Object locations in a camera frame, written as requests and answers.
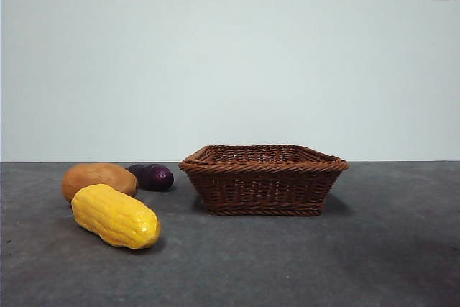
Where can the brown potato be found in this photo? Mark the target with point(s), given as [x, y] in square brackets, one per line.
[100, 179]

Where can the brown wicker basket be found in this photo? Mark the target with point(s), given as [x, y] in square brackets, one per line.
[262, 184]

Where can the purple sweet potato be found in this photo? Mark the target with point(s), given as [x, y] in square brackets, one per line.
[156, 177]

